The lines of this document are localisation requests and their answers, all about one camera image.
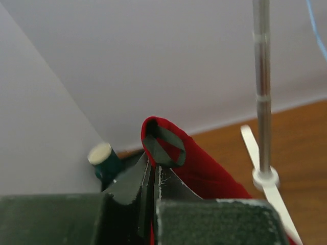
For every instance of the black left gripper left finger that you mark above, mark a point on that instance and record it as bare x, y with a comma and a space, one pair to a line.
121, 214

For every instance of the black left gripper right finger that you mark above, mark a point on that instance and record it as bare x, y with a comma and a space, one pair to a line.
183, 217

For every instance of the plain red garment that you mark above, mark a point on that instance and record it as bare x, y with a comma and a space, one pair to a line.
200, 172

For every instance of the blue wire hanger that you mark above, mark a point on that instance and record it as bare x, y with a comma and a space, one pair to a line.
319, 42

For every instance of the black tray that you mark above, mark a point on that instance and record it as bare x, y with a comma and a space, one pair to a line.
122, 168

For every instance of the dark green cup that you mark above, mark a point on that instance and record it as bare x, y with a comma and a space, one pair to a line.
105, 161

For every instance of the silver white clothes rack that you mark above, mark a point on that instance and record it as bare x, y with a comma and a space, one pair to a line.
265, 177

